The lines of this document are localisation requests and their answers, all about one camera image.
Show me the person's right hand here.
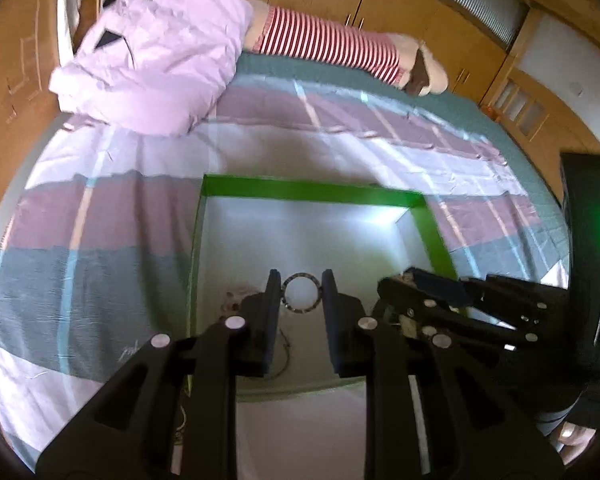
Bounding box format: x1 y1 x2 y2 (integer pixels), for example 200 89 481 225
555 422 596 465

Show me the green cardboard box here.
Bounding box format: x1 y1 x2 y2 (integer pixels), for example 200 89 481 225
188 174 456 402

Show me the striped plush toy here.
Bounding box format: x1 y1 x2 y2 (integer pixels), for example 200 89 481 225
244 0 449 96

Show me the wooden wardrobe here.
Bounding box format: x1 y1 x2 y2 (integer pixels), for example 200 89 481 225
0 0 505 110

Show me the pink bead bracelet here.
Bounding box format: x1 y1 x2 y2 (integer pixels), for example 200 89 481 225
220 286 254 313

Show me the dark red bead bracelet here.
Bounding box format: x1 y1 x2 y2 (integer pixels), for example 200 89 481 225
266 327 294 380

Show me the gold ring bracelet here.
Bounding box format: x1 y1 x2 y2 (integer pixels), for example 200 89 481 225
280 272 324 316

